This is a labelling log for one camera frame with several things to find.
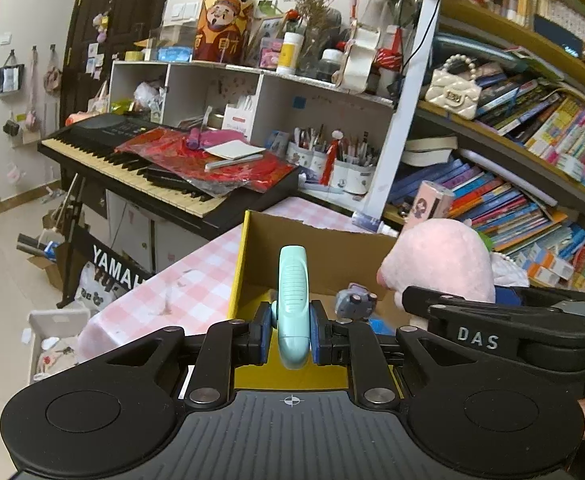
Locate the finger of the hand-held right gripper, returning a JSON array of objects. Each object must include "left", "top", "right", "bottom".
[
  {"left": 495, "top": 285, "right": 585, "bottom": 308},
  {"left": 401, "top": 285, "right": 478, "bottom": 323}
]

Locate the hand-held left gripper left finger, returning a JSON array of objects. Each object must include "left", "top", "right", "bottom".
[{"left": 105, "top": 301, "right": 276, "bottom": 408}]

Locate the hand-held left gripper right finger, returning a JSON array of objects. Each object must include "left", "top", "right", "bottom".
[{"left": 309, "top": 301, "right": 473, "bottom": 408}]

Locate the pink plush toy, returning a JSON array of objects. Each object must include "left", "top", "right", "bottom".
[{"left": 377, "top": 217, "right": 497, "bottom": 318}]

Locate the yellow cardboard box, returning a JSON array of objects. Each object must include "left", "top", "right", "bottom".
[{"left": 226, "top": 210, "right": 408, "bottom": 392}]

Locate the orange blue carton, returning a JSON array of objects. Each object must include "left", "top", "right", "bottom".
[
  {"left": 515, "top": 255, "right": 556, "bottom": 287},
  {"left": 527, "top": 242, "right": 573, "bottom": 278}
]

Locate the white quilted pouch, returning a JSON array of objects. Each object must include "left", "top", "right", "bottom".
[{"left": 490, "top": 252, "right": 528, "bottom": 288}]

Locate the white glue tube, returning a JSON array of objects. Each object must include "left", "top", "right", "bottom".
[{"left": 351, "top": 212, "right": 399, "bottom": 237}]

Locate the pink cartoon dispenser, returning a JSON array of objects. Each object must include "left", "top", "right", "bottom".
[{"left": 407, "top": 180, "right": 456, "bottom": 223}]

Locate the row of large colourful books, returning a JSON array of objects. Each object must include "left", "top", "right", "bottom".
[{"left": 387, "top": 157, "right": 585, "bottom": 261}]

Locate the white light bar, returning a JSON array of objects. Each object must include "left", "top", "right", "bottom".
[{"left": 460, "top": 147, "right": 558, "bottom": 206}]

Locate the thick white book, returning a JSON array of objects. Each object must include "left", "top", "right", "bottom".
[{"left": 403, "top": 135, "right": 458, "bottom": 167}]

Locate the red plastic bag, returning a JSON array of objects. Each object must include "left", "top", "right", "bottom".
[{"left": 115, "top": 127, "right": 298, "bottom": 196}]

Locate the black keyboard stand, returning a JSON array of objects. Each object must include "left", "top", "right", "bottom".
[{"left": 55, "top": 172, "right": 153, "bottom": 308}]

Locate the white shopping bag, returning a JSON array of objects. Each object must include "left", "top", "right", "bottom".
[{"left": 75, "top": 260, "right": 138, "bottom": 311}]

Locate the silver flat bar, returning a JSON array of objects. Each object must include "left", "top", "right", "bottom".
[{"left": 205, "top": 152, "right": 264, "bottom": 171}]

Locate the wooden bookshelf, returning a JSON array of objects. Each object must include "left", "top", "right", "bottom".
[{"left": 353, "top": 0, "right": 585, "bottom": 296}]

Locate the white notepad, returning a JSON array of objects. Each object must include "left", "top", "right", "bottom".
[{"left": 205, "top": 141, "right": 266, "bottom": 161}]

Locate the row of thin colourful books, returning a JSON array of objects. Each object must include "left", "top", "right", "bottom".
[{"left": 473, "top": 60, "right": 585, "bottom": 171}]

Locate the magenta plastic wrap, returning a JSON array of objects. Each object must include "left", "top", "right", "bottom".
[{"left": 185, "top": 127, "right": 233, "bottom": 151}]

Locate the white pearl quilted handbag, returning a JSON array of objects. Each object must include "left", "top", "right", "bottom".
[{"left": 425, "top": 55, "right": 482, "bottom": 121}]

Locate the white plastic bin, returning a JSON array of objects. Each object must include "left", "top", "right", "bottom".
[{"left": 26, "top": 308, "right": 92, "bottom": 386}]

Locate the white box red stripe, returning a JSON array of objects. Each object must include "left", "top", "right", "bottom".
[{"left": 222, "top": 102, "right": 253, "bottom": 141}]

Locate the white shelf unit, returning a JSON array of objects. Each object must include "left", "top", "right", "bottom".
[{"left": 108, "top": 60, "right": 398, "bottom": 196}]

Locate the black electronic keyboard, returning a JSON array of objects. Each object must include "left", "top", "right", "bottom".
[{"left": 37, "top": 112, "right": 301, "bottom": 233}]

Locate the white ribbon roll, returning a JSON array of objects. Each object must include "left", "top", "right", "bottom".
[{"left": 340, "top": 25, "right": 381, "bottom": 93}]

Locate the dark jar white lid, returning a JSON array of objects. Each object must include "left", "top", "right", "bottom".
[{"left": 317, "top": 48, "right": 346, "bottom": 83}]

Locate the clear plastic bag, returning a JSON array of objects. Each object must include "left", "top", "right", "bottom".
[{"left": 133, "top": 81, "right": 166, "bottom": 113}]

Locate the white bottle yellow label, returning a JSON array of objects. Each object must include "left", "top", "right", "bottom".
[{"left": 276, "top": 31, "right": 306, "bottom": 76}]

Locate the blue tissue pack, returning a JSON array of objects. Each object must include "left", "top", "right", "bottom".
[{"left": 157, "top": 46, "right": 193, "bottom": 62}]

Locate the cartoon fortune god box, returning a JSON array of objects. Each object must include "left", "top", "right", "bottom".
[{"left": 193, "top": 0, "right": 254, "bottom": 66}]

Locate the clear acrylic box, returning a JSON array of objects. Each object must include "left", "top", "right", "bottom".
[{"left": 148, "top": 25, "right": 196, "bottom": 61}]

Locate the pink hanging bag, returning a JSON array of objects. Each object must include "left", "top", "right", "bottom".
[
  {"left": 25, "top": 47, "right": 43, "bottom": 133},
  {"left": 42, "top": 45, "right": 63, "bottom": 96}
]

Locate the dried flower bunch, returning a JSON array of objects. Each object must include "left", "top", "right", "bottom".
[{"left": 271, "top": 0, "right": 341, "bottom": 51}]

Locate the black white tote bag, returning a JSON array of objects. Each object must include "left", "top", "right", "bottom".
[{"left": 0, "top": 50, "right": 26, "bottom": 97}]

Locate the dark wooden door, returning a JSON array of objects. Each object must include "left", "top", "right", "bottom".
[{"left": 60, "top": 0, "right": 180, "bottom": 126}]

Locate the black cable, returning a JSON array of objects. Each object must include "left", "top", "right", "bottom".
[{"left": 400, "top": 0, "right": 441, "bottom": 76}]

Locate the white light switch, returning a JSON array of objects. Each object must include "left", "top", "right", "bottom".
[{"left": 170, "top": 2, "right": 200, "bottom": 23}]

